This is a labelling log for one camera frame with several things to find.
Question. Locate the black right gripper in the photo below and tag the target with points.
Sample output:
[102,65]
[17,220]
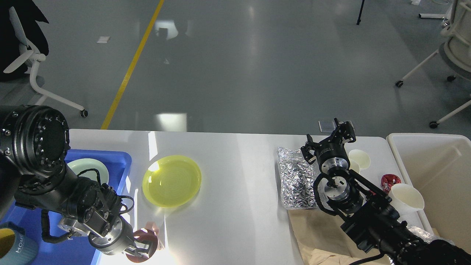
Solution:
[331,157]

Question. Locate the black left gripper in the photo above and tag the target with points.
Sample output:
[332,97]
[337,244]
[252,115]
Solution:
[120,239]

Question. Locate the pink mug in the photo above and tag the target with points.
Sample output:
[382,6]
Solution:
[150,228]

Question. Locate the white paper cup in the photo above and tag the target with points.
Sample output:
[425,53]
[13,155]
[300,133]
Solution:
[359,160]
[406,199]

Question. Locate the yellow plate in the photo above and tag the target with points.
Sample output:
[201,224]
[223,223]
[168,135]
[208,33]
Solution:
[171,181]

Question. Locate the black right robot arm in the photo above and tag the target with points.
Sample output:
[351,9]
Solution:
[369,219]

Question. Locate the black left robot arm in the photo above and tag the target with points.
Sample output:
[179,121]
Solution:
[34,144]

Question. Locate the silver foil bag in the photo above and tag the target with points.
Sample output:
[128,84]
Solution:
[296,180]

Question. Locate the blue plastic tray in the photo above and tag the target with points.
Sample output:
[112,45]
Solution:
[78,250]

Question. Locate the crushed red can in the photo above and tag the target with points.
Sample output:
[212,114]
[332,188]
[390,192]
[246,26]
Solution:
[388,180]

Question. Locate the brown paper bag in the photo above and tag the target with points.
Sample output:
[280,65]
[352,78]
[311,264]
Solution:
[321,241]

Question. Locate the pale green plate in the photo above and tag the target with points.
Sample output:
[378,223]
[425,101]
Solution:
[90,168]

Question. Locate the white chair leg with caster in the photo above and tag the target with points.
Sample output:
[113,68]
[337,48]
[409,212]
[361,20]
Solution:
[436,123]

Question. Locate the beige plastic bin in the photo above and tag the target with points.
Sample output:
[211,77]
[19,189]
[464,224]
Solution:
[439,167]

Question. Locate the blue mug yellow inside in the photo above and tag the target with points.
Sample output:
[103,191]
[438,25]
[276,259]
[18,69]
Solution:
[15,247]

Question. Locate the black tripod leg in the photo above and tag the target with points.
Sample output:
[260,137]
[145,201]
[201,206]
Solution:
[360,13]

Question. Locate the crumpled clear plastic bag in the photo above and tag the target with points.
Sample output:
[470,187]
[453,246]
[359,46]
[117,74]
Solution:
[422,234]

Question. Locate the white office chair right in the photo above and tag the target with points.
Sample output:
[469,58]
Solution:
[456,50]

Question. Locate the white office chair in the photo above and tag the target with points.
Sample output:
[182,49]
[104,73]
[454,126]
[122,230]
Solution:
[456,50]
[31,56]

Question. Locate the white office chair left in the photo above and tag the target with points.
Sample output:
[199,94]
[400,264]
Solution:
[31,56]

